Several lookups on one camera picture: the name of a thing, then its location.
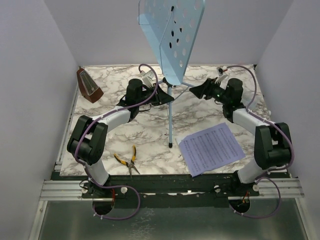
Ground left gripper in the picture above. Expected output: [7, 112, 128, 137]
[136, 82, 173, 107]

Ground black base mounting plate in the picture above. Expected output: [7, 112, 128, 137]
[51, 172, 259, 212]

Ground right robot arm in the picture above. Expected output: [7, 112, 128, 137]
[190, 78, 293, 196]

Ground clear plastic compartment box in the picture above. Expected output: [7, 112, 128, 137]
[241, 87, 262, 111]

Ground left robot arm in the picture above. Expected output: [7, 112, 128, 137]
[67, 78, 174, 198]

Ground yellow handled needle-nose pliers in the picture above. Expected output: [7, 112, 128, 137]
[113, 145, 140, 177]

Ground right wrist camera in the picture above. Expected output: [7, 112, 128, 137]
[215, 66, 228, 84]

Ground light blue music stand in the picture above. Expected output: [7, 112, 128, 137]
[137, 0, 207, 149]

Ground brown wooden metronome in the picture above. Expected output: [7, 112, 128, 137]
[76, 68, 104, 104]

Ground sheet music page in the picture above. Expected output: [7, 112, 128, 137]
[176, 123, 245, 177]

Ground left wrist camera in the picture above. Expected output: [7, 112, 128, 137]
[140, 70, 155, 88]

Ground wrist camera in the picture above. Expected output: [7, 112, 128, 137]
[215, 66, 228, 84]
[140, 70, 155, 88]

